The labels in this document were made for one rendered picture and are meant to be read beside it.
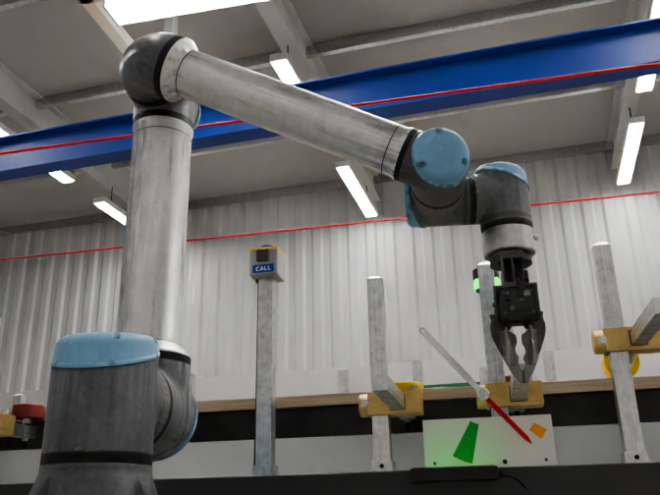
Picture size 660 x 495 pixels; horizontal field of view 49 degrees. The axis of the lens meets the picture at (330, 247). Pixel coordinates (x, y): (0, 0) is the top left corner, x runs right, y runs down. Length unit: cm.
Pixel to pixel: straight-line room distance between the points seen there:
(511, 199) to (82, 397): 75
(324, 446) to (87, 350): 90
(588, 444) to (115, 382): 112
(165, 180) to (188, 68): 21
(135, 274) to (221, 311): 874
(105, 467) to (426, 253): 849
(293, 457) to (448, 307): 737
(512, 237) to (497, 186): 10
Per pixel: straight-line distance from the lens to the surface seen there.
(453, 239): 941
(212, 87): 126
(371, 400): 158
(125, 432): 104
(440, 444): 156
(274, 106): 122
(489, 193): 128
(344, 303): 943
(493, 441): 155
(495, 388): 157
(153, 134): 139
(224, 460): 190
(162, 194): 133
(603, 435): 179
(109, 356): 105
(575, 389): 178
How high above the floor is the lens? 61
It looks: 21 degrees up
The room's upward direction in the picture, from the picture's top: 1 degrees counter-clockwise
